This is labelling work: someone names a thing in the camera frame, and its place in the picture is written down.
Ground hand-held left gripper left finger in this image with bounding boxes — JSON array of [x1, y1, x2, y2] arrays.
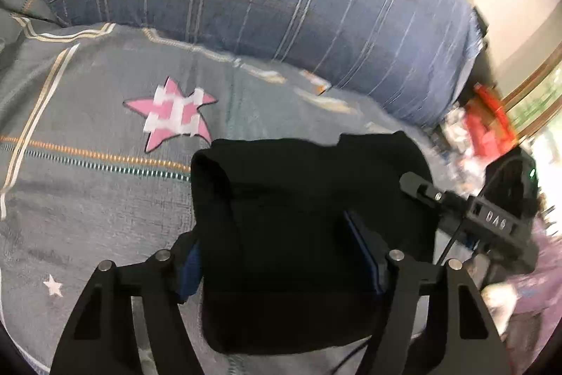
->
[[50, 232, 207, 375]]

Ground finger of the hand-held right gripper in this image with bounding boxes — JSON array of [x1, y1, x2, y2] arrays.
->
[[399, 172, 445, 207]]

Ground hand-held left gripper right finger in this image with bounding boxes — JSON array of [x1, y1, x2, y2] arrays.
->
[[342, 209, 514, 375]]

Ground black pants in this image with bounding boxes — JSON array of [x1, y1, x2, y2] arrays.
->
[[190, 131, 440, 357]]

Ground white plastic bags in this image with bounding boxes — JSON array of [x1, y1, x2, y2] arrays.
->
[[438, 105, 488, 193]]

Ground red flat box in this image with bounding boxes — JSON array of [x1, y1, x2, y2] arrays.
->
[[465, 84, 519, 156]]

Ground grey star bedsheet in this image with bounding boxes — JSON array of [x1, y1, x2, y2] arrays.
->
[[0, 0, 440, 375]]

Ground black cushion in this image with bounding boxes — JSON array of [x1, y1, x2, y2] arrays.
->
[[461, 8, 497, 103]]

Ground wooden window frame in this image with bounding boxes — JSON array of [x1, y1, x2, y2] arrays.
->
[[501, 59, 562, 138]]

